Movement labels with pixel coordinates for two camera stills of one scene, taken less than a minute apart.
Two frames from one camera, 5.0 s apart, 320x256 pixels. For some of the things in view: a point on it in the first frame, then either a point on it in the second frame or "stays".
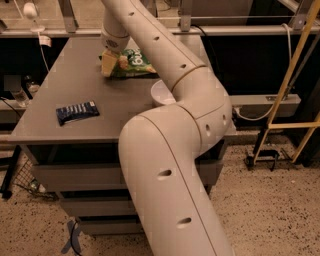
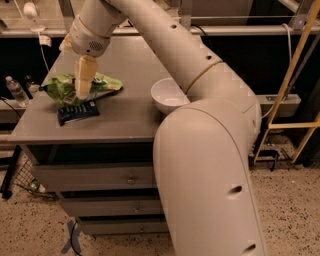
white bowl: x=161 y=93 stays
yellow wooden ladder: x=286 y=87 stays
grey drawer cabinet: x=71 y=122 stays
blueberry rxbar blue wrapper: x=76 y=112 stays
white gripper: x=114 y=43 → x=86 y=40
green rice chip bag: x=132 y=63 → x=61 y=89
